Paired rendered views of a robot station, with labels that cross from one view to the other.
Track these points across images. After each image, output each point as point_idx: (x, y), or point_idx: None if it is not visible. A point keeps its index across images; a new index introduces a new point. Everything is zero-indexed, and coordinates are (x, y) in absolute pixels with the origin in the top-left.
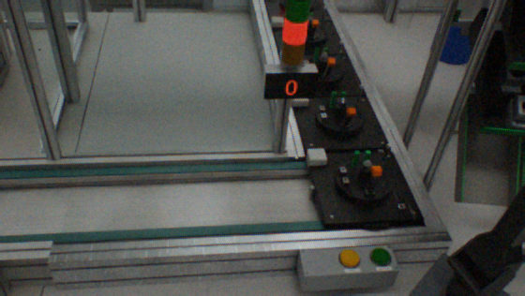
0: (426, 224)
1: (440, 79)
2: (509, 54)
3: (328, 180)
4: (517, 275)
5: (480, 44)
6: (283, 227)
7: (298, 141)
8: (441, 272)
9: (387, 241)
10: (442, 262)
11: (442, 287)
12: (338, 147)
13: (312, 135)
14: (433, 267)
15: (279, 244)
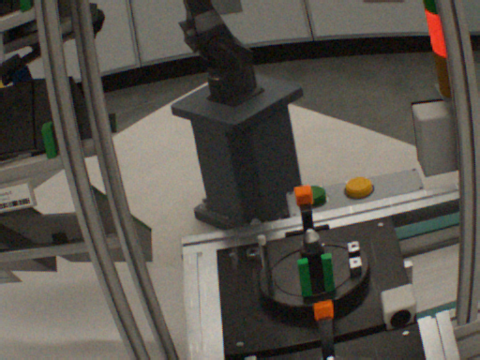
0: (215, 252)
1: None
2: (90, 9)
3: (379, 277)
4: (86, 290)
5: (95, 44)
6: (447, 219)
7: (428, 344)
8: (248, 108)
9: (293, 220)
10: (242, 115)
11: (254, 97)
12: (348, 343)
13: (400, 354)
14: (256, 110)
15: (449, 188)
